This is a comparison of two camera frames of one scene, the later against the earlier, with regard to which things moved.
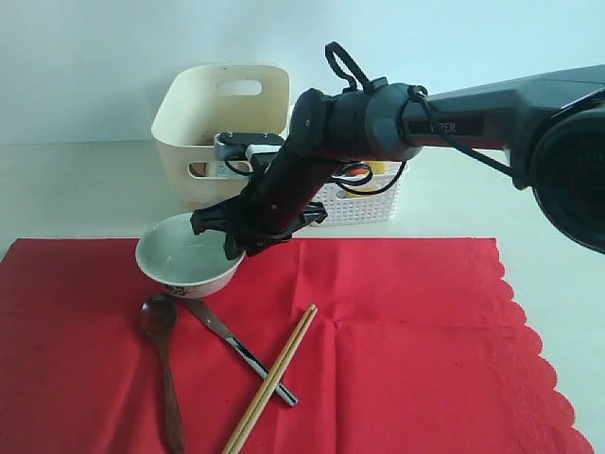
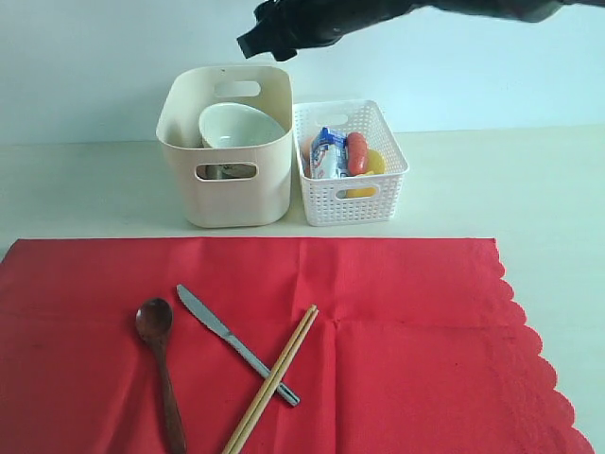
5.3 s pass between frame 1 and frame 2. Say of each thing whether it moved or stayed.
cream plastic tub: stayed
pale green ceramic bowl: moved
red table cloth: stayed
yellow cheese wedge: stayed
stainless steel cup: moved
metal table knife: stayed
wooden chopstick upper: stayed
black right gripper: moved
